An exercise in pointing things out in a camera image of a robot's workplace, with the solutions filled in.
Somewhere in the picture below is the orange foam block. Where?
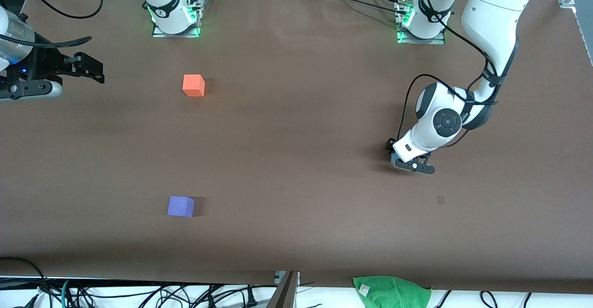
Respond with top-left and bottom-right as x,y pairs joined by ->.
183,74 -> 206,98

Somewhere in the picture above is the black base power cable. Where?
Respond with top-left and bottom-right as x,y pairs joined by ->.
317,0 -> 404,15

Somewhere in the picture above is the aluminium profile bar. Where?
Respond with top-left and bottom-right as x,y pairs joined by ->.
266,271 -> 300,308

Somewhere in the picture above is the black tangled cable bundle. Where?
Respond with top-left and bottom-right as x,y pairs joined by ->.
69,283 -> 278,308

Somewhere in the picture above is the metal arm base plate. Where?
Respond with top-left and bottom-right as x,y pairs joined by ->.
396,0 -> 447,46
151,0 -> 202,39

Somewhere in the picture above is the green cloth with label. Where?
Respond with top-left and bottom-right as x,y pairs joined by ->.
353,276 -> 433,308

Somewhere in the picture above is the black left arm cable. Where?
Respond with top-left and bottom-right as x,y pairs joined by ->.
399,20 -> 520,150

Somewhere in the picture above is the purple foam block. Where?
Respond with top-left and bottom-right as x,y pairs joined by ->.
167,196 -> 196,218

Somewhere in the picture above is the black thick floor cable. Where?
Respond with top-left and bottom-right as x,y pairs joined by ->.
0,257 -> 52,308

